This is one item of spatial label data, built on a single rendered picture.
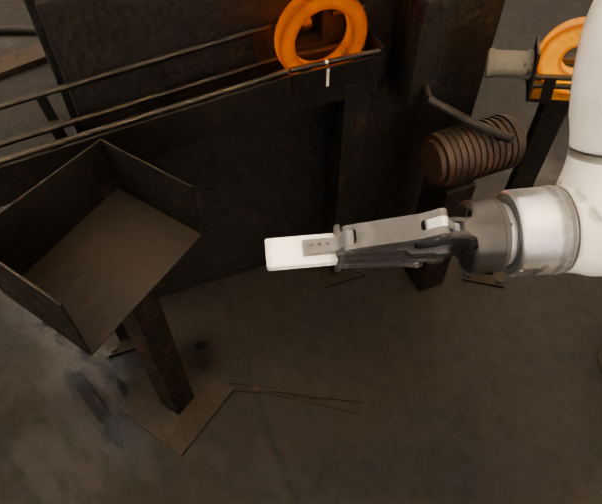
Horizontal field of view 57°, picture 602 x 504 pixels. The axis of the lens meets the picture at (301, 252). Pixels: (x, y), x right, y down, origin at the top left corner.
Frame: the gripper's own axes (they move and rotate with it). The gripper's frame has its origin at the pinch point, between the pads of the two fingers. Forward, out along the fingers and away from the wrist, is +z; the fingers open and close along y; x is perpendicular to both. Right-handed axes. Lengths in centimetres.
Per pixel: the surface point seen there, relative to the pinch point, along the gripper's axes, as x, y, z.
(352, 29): 54, 37, -16
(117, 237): 15.8, 37.0, 29.3
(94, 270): 9.9, 35.1, 32.5
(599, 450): -31, 85, -70
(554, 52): 47, 40, -55
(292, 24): 52, 32, -4
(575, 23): 50, 35, -57
